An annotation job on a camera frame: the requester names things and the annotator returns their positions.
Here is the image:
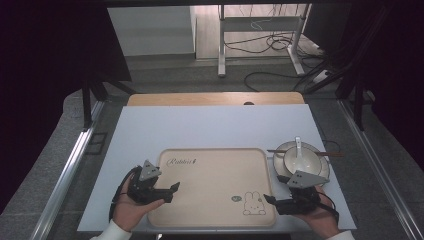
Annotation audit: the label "white plate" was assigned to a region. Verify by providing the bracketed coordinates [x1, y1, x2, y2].
[272, 140, 331, 186]

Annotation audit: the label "wooden table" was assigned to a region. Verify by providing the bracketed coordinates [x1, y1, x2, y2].
[126, 91, 306, 107]

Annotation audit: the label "thin black cable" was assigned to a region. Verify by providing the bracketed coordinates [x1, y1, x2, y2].
[320, 139, 342, 154]

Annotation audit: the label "black metal stand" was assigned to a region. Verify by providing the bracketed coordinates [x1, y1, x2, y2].
[80, 74, 137, 132]
[334, 74, 374, 132]

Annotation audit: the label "white board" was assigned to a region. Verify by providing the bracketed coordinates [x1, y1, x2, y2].
[76, 104, 358, 233]

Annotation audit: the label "white metal desk frame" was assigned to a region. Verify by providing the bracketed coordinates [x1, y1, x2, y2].
[217, 3, 313, 79]

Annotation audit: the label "beige tray with rabbit print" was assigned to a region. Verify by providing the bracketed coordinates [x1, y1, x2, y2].
[147, 147, 278, 229]

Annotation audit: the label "white cabinet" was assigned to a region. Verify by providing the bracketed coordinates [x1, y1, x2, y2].
[106, 5, 197, 57]

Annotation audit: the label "black strap on gripper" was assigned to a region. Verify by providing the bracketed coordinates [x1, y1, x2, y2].
[315, 191, 340, 222]
[108, 165, 141, 222]

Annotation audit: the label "white bowl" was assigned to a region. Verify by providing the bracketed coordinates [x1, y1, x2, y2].
[282, 146, 323, 177]

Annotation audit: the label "black floor cables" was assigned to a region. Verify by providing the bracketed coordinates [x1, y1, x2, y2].
[223, 31, 331, 93]

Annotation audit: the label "white power strip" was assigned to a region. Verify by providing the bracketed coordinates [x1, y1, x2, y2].
[312, 68, 330, 85]

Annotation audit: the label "person's left hand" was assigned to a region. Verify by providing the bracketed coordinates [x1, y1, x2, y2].
[112, 179, 166, 233]

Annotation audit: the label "white ceramic spoon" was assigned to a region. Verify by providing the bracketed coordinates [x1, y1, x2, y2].
[293, 136, 305, 169]

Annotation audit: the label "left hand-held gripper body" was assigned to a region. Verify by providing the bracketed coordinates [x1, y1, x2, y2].
[127, 159, 163, 205]

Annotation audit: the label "black strap on right gripper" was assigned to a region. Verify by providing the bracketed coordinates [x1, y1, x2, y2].
[315, 191, 340, 222]

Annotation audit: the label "person's right hand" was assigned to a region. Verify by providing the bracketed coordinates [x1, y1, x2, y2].
[292, 185, 342, 240]

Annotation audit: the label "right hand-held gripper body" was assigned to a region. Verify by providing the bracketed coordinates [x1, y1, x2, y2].
[275, 170, 330, 216]

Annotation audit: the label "brown wooden chopsticks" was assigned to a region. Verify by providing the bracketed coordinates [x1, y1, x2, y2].
[266, 149, 345, 158]

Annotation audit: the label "black strap on left gripper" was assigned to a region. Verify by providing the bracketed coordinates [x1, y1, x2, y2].
[108, 165, 141, 222]

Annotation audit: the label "aluminium rail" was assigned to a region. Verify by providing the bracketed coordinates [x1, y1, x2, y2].
[337, 99, 424, 240]
[29, 99, 106, 240]

